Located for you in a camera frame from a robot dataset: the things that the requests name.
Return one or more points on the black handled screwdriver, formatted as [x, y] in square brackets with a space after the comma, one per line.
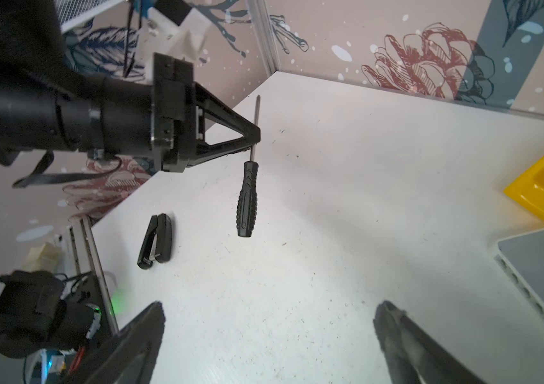
[247, 199]

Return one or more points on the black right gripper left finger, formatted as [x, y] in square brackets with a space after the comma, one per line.
[129, 356]

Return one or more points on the black stapler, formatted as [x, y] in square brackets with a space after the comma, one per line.
[158, 242]

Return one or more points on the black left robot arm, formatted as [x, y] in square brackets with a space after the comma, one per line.
[46, 105]

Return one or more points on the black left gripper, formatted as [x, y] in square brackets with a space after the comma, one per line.
[179, 111]

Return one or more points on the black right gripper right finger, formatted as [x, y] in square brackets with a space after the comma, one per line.
[411, 355]

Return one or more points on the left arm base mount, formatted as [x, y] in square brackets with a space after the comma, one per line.
[40, 311]

